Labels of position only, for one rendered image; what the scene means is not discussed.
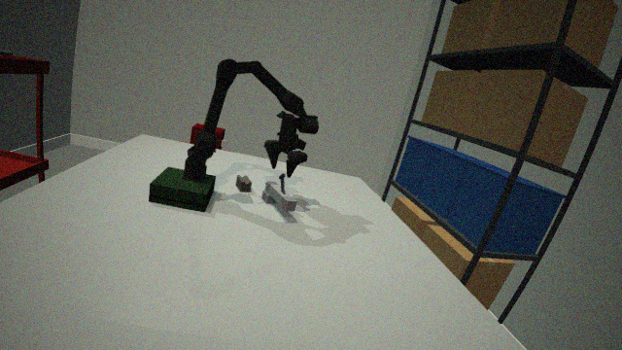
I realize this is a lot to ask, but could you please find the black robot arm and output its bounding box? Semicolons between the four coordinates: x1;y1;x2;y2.
182;59;319;183

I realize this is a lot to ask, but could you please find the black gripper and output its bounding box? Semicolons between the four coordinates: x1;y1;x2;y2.
264;130;307;178

